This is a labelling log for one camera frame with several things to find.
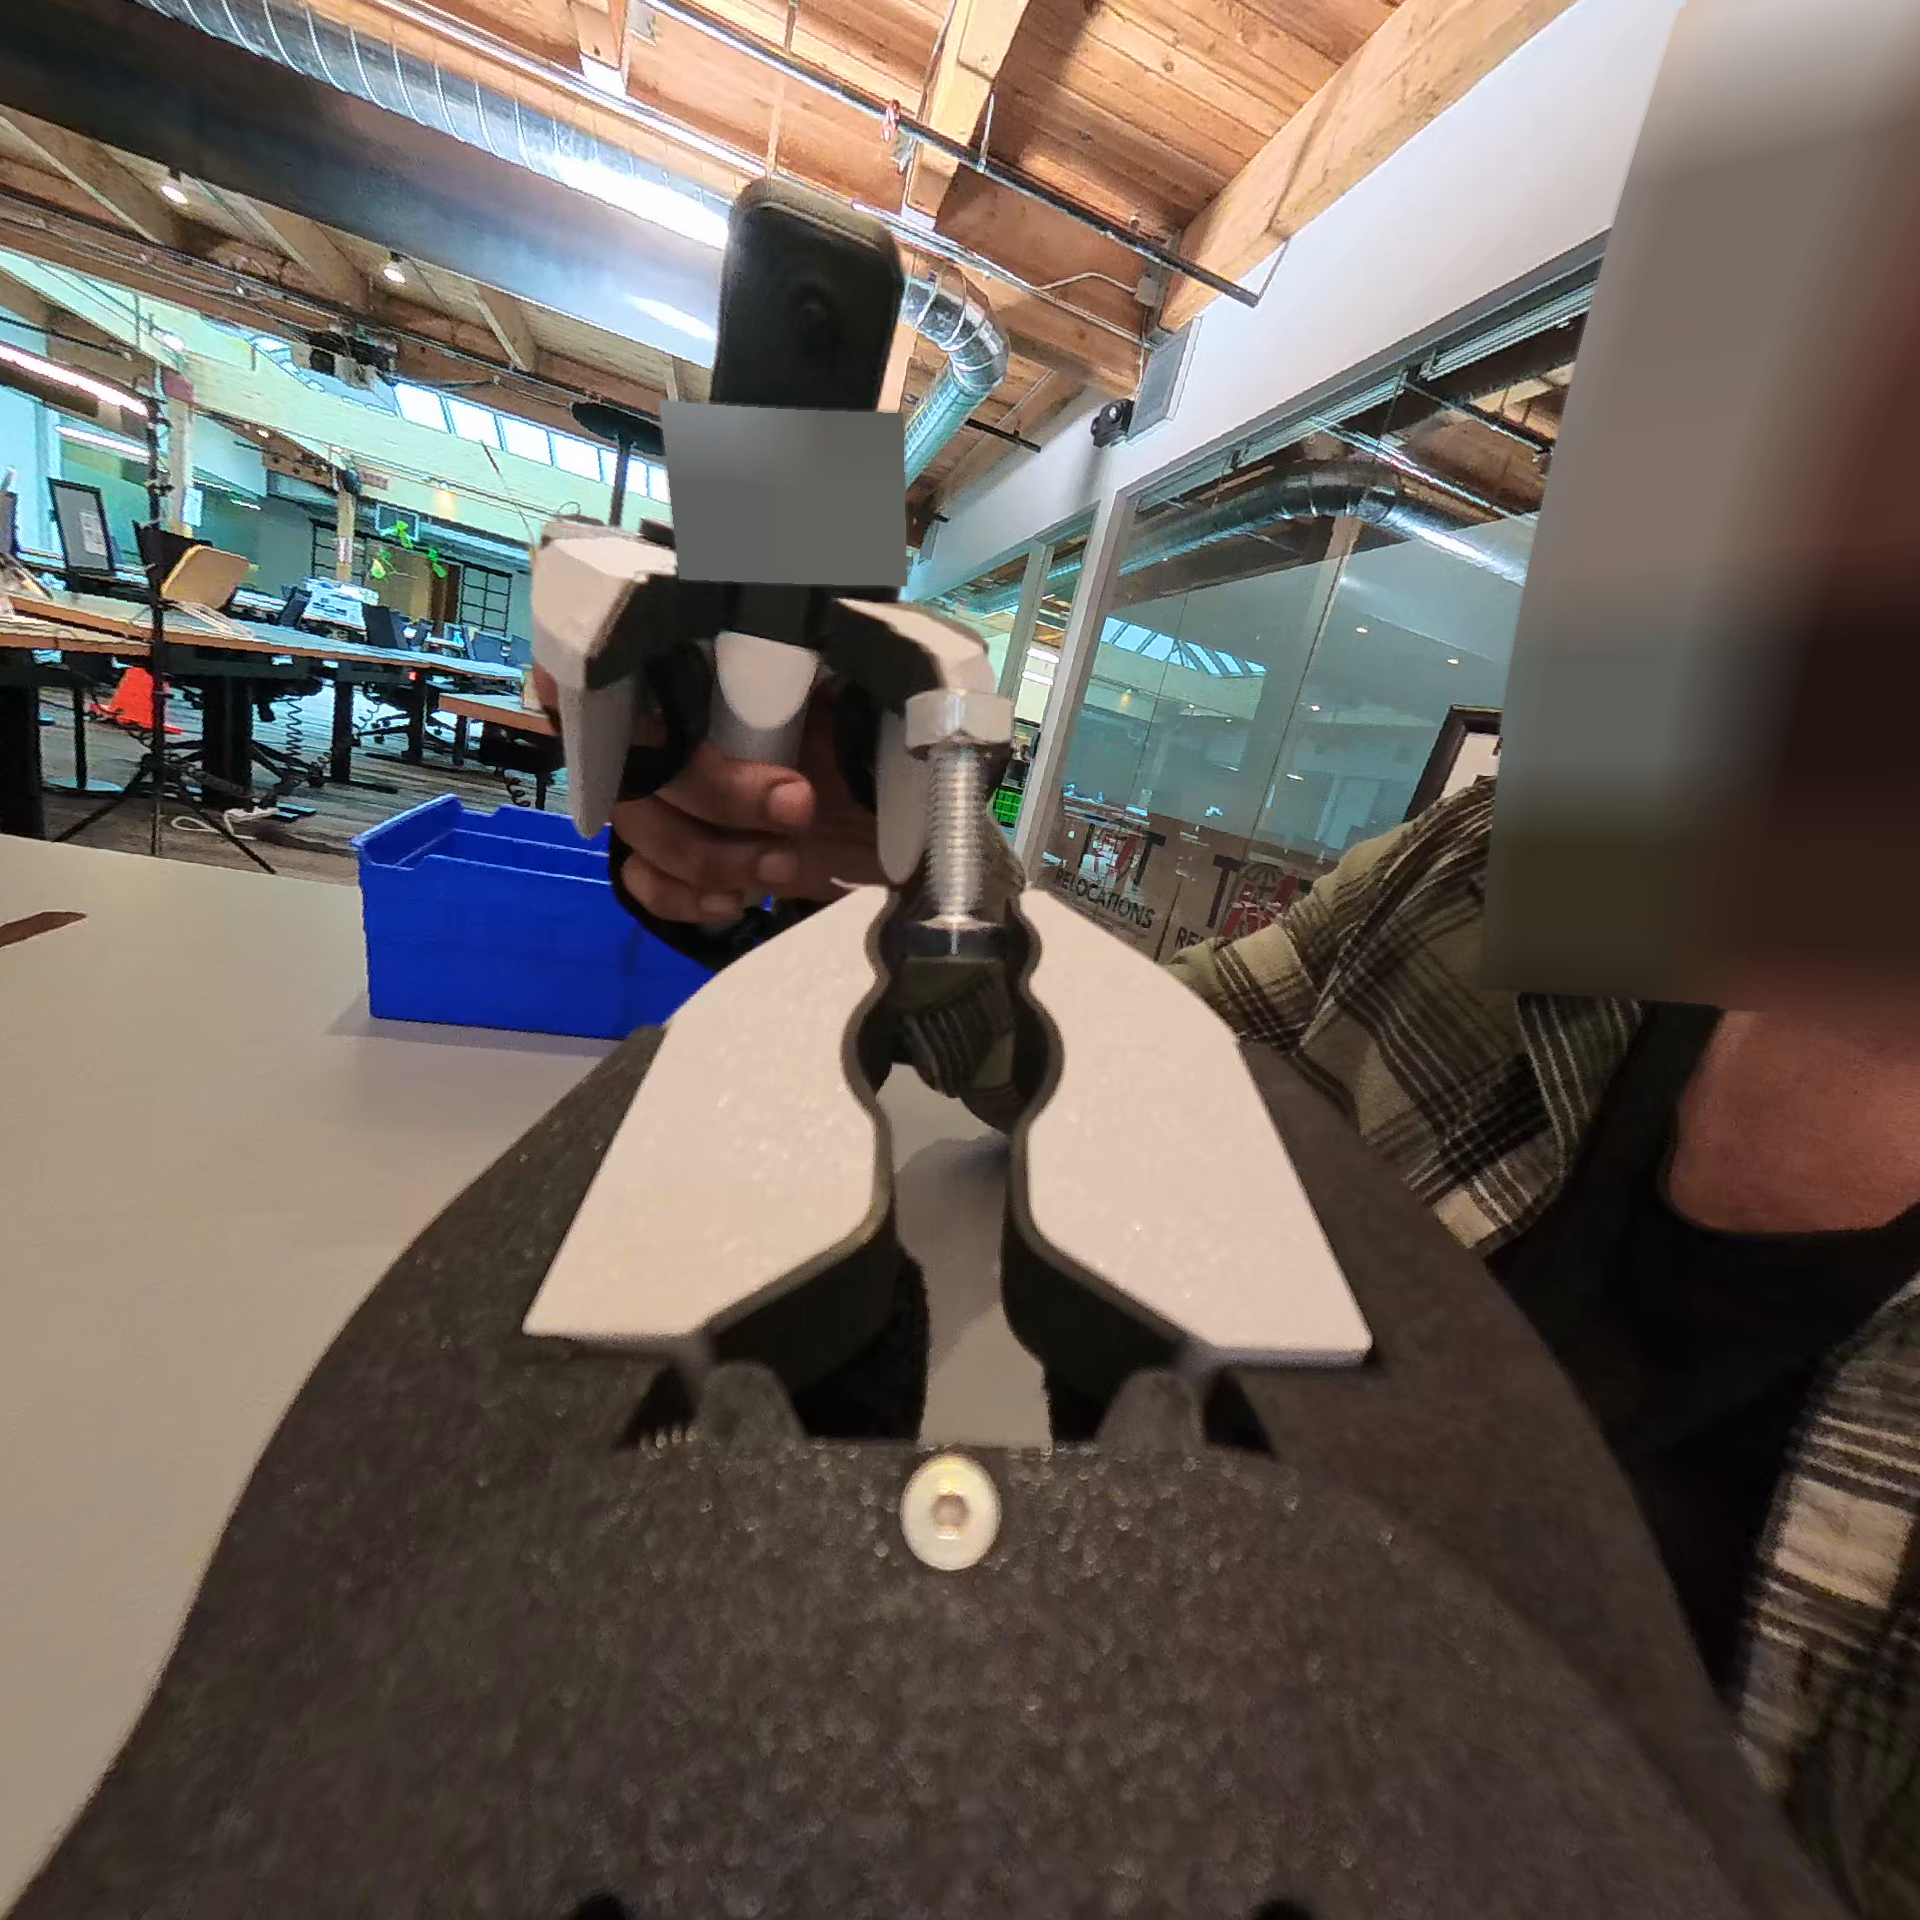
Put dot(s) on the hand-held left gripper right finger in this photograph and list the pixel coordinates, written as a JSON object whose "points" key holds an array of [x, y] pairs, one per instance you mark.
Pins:
{"points": [[1170, 1171]]}

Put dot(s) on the tan board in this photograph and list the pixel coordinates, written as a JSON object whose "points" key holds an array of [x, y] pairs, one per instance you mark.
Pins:
{"points": [[205, 579]]}

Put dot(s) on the person's right hand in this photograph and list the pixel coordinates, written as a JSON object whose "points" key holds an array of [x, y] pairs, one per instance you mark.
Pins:
{"points": [[750, 839]]}

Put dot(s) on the black round-top post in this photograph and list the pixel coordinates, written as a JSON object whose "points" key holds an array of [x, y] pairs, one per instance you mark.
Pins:
{"points": [[618, 424]]}

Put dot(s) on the orange traffic cone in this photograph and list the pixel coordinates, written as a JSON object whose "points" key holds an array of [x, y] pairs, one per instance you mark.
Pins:
{"points": [[134, 709]]}

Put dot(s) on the black camera tripod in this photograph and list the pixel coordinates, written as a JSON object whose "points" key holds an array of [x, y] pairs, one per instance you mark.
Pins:
{"points": [[154, 629]]}

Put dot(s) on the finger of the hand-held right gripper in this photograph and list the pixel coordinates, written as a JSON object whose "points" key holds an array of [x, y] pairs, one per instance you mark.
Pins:
{"points": [[578, 599], [930, 652]]}

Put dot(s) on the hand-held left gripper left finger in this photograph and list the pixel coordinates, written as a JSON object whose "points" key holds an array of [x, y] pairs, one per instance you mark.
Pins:
{"points": [[720, 1140]]}

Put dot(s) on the blue plastic bin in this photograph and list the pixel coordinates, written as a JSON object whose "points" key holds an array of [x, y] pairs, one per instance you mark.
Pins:
{"points": [[493, 944]]}

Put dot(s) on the long wooden office desk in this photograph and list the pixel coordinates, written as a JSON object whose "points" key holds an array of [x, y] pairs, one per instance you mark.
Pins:
{"points": [[300, 643]]}

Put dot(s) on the steel hex bolt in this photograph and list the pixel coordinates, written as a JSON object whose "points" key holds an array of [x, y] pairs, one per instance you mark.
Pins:
{"points": [[962, 839]]}

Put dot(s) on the steel hex nut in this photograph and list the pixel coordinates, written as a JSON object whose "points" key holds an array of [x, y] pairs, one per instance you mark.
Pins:
{"points": [[961, 723]]}

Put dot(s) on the person's right forearm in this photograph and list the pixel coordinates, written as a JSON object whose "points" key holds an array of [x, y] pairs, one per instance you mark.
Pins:
{"points": [[1349, 961]]}

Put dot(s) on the wall air vent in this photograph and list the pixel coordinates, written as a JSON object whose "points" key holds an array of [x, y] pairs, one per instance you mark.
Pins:
{"points": [[1165, 381]]}

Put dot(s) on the person's torso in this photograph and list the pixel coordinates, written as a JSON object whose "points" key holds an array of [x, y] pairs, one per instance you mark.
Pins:
{"points": [[1620, 1348]]}

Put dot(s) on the framed desk sign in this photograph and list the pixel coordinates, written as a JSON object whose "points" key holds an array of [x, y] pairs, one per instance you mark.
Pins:
{"points": [[83, 524]]}

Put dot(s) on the silver spiral ceiling duct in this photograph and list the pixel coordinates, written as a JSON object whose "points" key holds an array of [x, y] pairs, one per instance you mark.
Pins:
{"points": [[450, 90]]}

